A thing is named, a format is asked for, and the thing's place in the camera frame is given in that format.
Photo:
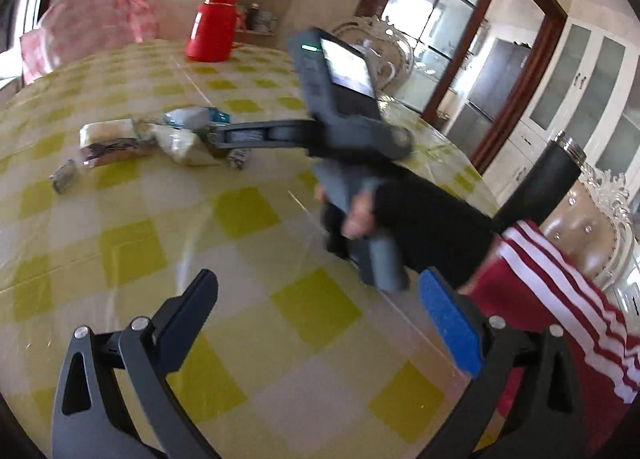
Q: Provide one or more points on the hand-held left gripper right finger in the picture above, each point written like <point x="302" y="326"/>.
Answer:
<point x="450" y="319"/>

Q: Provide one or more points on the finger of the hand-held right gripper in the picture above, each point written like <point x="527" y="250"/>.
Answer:
<point x="260" y="134"/>

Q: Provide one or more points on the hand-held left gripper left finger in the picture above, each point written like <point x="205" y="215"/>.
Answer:
<point x="192" y="309"/>

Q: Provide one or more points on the white green lemon packet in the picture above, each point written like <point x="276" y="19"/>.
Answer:
<point x="239" y="159"/>

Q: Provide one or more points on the blue white snack packet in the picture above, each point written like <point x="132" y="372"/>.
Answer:
<point x="195" y="116"/>

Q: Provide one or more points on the clear white snack packet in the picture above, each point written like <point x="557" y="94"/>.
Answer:
<point x="182" y="146"/>

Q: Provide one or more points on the pink and black snack packet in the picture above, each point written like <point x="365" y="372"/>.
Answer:
<point x="115" y="151"/>

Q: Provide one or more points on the pale bread packet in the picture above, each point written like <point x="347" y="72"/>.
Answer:
<point x="110" y="131"/>

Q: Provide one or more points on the small grey carton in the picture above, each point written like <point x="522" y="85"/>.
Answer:
<point x="64" y="179"/>

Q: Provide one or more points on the person's right hand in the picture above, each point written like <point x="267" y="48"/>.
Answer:
<point x="425" y="224"/>

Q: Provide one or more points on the yellow checked tablecloth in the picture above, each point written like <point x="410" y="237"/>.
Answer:
<point x="150" y="239"/>

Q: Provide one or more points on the white carved chair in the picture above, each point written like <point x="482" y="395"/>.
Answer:
<point x="400" y="49"/>

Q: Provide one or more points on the red thermos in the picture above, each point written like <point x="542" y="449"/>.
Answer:
<point x="212" y="29"/>

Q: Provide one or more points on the beige padded carved chair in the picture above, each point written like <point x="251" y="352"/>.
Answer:
<point x="590" y="234"/>

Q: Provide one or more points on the black steel flask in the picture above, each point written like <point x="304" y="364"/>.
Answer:
<point x="545" y="179"/>

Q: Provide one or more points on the grey refrigerator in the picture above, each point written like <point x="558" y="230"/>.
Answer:
<point x="495" y="79"/>

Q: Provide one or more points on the pink checked cushion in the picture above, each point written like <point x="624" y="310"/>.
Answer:
<point x="85" y="24"/>

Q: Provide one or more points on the white glass front cabinet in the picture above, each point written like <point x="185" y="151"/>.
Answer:
<point x="595" y="89"/>

